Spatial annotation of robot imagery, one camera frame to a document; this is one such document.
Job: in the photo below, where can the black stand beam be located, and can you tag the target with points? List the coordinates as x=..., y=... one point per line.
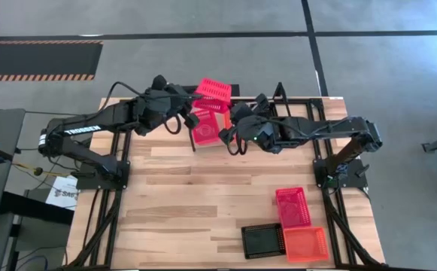
x=34, y=207

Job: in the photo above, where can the black mat with hazard stripes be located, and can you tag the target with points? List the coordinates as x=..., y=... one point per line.
x=34, y=60

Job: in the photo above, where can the black aluminium table frame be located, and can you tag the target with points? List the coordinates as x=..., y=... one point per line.
x=301, y=101

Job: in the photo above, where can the white printed paper sheet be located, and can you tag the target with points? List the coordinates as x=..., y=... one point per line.
x=62, y=184

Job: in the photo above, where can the red plastic slotted basket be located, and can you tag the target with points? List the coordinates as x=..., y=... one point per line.
x=214, y=90
x=293, y=207
x=207, y=131

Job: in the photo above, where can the black plastic slotted basket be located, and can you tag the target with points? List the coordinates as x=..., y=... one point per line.
x=263, y=241

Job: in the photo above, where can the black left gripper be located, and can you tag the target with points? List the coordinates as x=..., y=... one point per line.
x=176, y=99

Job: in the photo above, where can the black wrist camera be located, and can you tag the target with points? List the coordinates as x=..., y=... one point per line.
x=227, y=135
x=192, y=120

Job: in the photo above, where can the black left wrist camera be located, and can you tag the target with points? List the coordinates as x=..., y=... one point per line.
x=192, y=120

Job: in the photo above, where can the orange plastic slotted basket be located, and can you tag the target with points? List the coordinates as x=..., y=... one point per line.
x=306, y=244
x=228, y=121

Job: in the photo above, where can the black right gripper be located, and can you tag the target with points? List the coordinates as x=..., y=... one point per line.
x=257, y=133

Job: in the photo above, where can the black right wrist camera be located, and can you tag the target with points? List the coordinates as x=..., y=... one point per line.
x=227, y=135

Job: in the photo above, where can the black frame wooden shelf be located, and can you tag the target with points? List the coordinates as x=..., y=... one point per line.
x=193, y=144

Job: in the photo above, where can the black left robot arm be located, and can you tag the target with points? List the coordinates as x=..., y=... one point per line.
x=90, y=128

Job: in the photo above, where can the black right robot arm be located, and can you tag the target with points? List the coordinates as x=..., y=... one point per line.
x=316, y=130

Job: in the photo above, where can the grey desk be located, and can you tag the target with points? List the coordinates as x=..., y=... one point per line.
x=0, y=124

